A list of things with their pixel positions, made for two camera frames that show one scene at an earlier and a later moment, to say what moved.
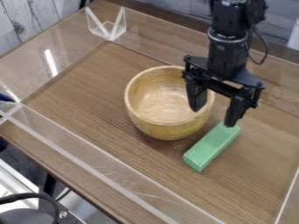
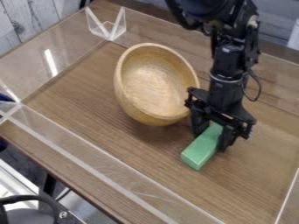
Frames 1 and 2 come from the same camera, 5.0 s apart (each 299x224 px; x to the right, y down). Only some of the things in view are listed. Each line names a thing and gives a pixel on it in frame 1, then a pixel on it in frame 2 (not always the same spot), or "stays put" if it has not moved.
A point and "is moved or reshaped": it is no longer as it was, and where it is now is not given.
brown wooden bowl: (158, 104) is moved or reshaped
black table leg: (49, 184) stays put
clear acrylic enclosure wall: (94, 113) stays put
